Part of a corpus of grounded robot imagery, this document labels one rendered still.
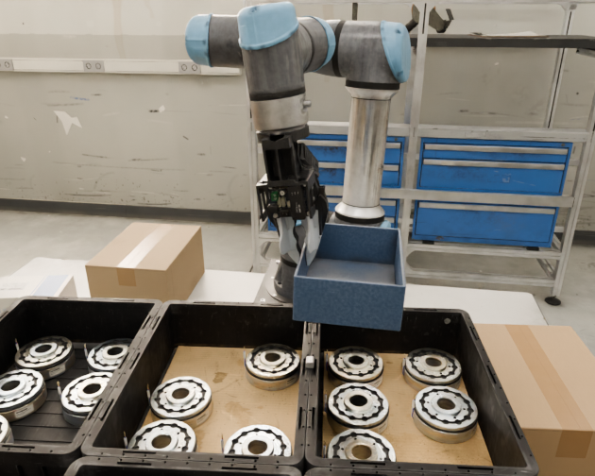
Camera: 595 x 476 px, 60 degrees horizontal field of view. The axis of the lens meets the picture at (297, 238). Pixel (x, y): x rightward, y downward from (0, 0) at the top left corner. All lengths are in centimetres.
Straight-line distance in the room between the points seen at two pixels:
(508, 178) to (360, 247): 201
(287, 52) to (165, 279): 83
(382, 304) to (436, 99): 292
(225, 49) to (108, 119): 327
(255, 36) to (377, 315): 39
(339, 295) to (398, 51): 56
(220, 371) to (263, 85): 57
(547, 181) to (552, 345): 181
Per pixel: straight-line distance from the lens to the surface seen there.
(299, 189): 68
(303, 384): 84
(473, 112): 360
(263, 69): 67
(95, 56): 401
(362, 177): 115
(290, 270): 128
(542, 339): 116
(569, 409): 100
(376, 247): 89
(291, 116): 68
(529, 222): 294
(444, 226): 287
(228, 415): 94
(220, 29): 82
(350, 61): 112
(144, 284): 140
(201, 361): 106
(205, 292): 156
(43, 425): 101
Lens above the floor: 146
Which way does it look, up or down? 24 degrees down
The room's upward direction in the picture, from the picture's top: straight up
